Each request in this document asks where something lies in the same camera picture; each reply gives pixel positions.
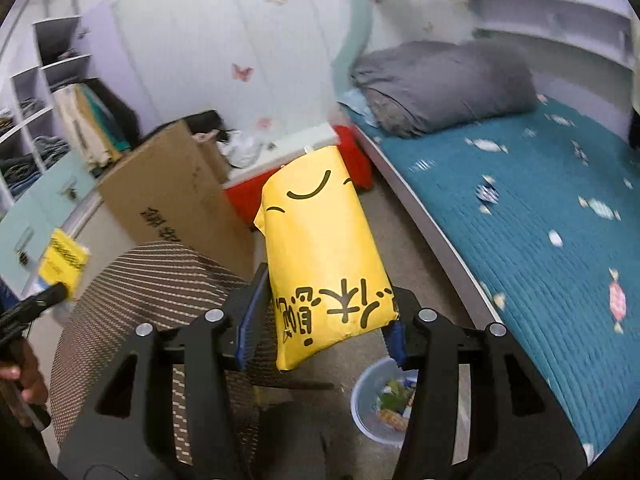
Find large cardboard box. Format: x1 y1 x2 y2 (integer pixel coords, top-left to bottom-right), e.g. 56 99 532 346
97 118 256 282

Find dark folded jeans pile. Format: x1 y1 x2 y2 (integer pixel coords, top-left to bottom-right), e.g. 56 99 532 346
0 154 44 197

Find black clothes pile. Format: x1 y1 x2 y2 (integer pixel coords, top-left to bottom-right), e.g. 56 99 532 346
139 109 229 144

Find light blue bunk bed frame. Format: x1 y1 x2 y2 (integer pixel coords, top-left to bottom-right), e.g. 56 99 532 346
327 0 506 328

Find black coat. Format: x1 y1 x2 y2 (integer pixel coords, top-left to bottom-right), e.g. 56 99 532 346
94 77 142 147

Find blue plaid pillow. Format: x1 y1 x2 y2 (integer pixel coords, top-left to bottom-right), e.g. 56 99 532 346
342 87 381 129

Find light blue plastic basin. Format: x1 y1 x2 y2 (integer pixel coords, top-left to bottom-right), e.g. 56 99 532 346
349 357 422 447

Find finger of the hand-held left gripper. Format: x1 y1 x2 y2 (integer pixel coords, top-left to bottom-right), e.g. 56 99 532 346
0 282 70 334

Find grey folded clothes pile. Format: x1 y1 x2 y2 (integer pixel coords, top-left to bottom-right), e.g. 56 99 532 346
32 134 71 172

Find purple and white wall shelves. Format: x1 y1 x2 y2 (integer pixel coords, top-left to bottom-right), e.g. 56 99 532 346
469 0 639 69

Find orange snack packet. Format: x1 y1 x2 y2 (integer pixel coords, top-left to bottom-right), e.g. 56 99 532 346
377 407 409 432

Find black hanging garment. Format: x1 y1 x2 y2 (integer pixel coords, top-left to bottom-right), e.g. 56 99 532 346
627 104 640 152

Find green wrapper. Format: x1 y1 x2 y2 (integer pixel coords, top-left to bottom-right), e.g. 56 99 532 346
377 377 414 412

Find round brown dotted table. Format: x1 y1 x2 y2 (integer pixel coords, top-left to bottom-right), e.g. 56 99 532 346
50 240 282 467

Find white wardrobe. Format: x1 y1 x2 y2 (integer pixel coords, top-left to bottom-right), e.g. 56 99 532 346
112 0 362 137

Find red ottoman with white top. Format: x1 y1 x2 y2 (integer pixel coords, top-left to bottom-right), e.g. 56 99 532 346
222 122 376 227

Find white open shelf unit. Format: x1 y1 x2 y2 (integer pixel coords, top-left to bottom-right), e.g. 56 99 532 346
0 0 97 202

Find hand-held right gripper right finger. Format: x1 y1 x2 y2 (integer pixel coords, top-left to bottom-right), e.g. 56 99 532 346
382 286 588 480

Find grey quilt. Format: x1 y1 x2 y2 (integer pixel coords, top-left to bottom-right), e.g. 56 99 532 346
349 39 539 139

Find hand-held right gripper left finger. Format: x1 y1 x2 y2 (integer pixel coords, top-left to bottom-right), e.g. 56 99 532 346
56 262 272 480

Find green jacket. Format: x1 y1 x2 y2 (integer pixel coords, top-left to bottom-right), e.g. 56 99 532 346
82 82 134 159

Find person's left hand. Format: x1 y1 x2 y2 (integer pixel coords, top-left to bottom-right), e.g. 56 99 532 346
0 337 50 422

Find light blue drawer unit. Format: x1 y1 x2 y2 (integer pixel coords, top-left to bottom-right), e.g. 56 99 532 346
0 151 102 302

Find cream jacket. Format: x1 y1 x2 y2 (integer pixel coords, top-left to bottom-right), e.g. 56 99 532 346
52 84 109 177

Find white crumpled bag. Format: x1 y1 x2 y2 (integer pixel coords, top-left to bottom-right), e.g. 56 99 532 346
217 129 265 169

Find yellow smiley face packet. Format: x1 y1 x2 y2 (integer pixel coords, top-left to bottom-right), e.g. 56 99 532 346
252 143 401 372

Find yellow and white carton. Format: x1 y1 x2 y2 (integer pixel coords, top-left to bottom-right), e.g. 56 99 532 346
37 228 91 302

